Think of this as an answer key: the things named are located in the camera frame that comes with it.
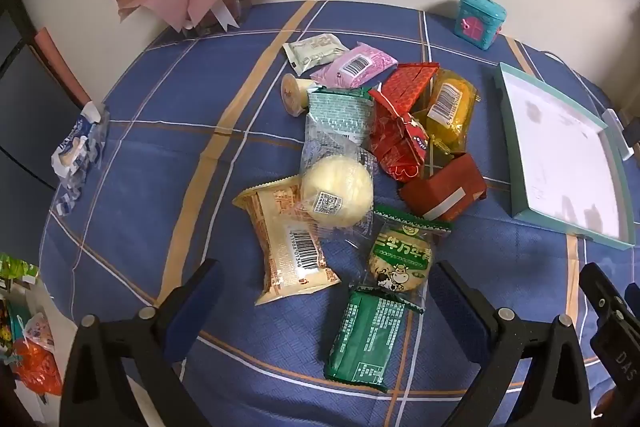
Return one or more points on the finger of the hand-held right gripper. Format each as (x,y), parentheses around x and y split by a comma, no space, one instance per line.
(600,292)

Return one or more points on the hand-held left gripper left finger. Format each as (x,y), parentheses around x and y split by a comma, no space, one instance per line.
(200,302)

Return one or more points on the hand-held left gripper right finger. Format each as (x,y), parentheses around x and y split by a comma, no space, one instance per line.
(457,307)

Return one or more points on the round cow biscuit packet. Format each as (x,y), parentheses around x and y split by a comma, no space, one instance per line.
(400,257)

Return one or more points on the dark green snack packet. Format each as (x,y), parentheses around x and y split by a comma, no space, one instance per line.
(365,342)

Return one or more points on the beige bread packet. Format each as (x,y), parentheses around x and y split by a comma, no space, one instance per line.
(285,247)

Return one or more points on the dark red boxy packet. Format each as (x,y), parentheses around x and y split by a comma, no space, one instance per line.
(440,189)

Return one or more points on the teal cardboard tray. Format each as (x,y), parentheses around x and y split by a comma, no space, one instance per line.
(560,157)

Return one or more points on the round white bun packet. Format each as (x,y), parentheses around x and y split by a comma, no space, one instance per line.
(335,192)

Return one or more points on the red snack bag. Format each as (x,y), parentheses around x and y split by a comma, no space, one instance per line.
(395,142)

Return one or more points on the yellow cake packet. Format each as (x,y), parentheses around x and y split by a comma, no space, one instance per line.
(450,107)

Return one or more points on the red lattice snack packet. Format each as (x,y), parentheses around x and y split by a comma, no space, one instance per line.
(410,84)

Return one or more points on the mint green clear packet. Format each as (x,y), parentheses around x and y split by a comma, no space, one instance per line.
(340,112)

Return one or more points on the cream pudding cup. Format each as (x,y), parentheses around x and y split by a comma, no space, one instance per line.
(295,93)

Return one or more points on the pink snack packet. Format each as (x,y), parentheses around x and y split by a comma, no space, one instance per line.
(355,64)

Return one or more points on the pale green snack packet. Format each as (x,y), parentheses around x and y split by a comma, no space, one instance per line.
(312,52)

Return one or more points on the blue plaid tablecloth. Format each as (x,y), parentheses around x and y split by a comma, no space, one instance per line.
(150,207)

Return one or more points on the white power strip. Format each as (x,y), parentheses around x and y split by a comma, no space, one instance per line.
(617,132)

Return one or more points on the orange plastic bag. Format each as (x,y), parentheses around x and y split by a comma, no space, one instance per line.
(40,367)

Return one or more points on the green printed bag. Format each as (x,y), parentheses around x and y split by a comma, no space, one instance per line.
(17,269)

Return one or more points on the colourful printed bag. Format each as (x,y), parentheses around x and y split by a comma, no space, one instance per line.
(7,332)

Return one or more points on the blue white tissue packet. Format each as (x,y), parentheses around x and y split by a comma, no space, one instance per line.
(75,152)

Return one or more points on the dark grey panel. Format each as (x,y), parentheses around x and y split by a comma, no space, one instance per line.
(30,107)

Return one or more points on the reddish brown board edge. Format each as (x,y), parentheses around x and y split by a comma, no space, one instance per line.
(62,67)

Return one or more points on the teal house-shaped box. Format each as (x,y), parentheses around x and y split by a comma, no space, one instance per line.
(477,19)

